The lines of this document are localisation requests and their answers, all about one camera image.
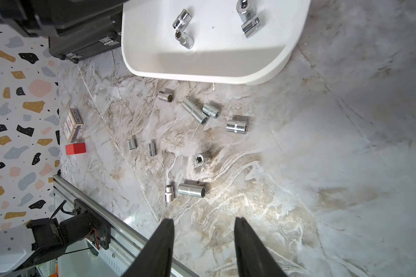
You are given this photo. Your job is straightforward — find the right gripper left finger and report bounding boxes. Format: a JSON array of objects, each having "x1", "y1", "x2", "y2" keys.
[{"x1": 122, "y1": 219, "x2": 174, "y2": 277}]

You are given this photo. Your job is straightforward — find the small chrome socket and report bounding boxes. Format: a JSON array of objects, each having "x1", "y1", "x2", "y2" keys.
[
  {"x1": 202, "y1": 104, "x2": 220, "y2": 118},
  {"x1": 165, "y1": 185, "x2": 174, "y2": 203}
]

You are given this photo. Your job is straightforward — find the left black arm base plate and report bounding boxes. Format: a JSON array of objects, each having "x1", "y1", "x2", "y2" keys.
[{"x1": 74, "y1": 199, "x2": 112, "y2": 250}]

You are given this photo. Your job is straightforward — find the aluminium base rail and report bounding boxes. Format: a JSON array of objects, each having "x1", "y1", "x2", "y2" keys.
[{"x1": 54, "y1": 175, "x2": 196, "y2": 277}]

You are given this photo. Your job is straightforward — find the small card box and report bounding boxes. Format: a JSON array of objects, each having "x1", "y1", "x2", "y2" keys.
[{"x1": 64, "y1": 108, "x2": 84, "y2": 144}]

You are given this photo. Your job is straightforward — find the wide chrome socket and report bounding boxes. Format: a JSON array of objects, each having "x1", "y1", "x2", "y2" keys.
[{"x1": 236, "y1": 0, "x2": 256, "y2": 23}]

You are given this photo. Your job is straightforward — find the long chrome socket upper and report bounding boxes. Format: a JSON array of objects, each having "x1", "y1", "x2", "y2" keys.
[{"x1": 183, "y1": 98, "x2": 208, "y2": 125}]

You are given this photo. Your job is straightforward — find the long chrome socket lower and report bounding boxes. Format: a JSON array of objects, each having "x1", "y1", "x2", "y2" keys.
[{"x1": 177, "y1": 184, "x2": 206, "y2": 198}]

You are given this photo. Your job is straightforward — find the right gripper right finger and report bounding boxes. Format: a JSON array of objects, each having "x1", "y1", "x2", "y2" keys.
[{"x1": 234, "y1": 217, "x2": 287, "y2": 277}]

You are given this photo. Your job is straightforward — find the small chrome socket lower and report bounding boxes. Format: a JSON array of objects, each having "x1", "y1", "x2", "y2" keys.
[{"x1": 165, "y1": 185, "x2": 174, "y2": 203}]

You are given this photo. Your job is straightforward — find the long chrome socket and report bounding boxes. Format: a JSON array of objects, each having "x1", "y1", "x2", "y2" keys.
[
  {"x1": 183, "y1": 98, "x2": 208, "y2": 125},
  {"x1": 177, "y1": 184, "x2": 206, "y2": 198}
]

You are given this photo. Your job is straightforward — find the black tool case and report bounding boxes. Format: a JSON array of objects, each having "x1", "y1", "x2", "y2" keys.
[{"x1": 49, "y1": 6, "x2": 122, "y2": 64}]

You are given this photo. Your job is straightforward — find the chrome socket row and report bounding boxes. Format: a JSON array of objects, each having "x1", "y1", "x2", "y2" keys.
[
  {"x1": 127, "y1": 137, "x2": 137, "y2": 150},
  {"x1": 147, "y1": 142, "x2": 157, "y2": 158}
]

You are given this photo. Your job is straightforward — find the chrome socket with groove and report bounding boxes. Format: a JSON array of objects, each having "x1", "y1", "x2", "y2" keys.
[{"x1": 226, "y1": 121, "x2": 248, "y2": 135}]

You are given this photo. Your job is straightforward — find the white plastic storage box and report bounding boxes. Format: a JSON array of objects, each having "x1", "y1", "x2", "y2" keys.
[{"x1": 121, "y1": 1, "x2": 310, "y2": 85}]

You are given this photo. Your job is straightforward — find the red block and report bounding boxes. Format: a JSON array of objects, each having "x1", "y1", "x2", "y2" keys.
[{"x1": 65, "y1": 143, "x2": 87, "y2": 155}]

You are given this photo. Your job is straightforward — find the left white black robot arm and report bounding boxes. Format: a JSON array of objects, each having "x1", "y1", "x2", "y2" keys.
[{"x1": 0, "y1": 0, "x2": 125, "y2": 37}]

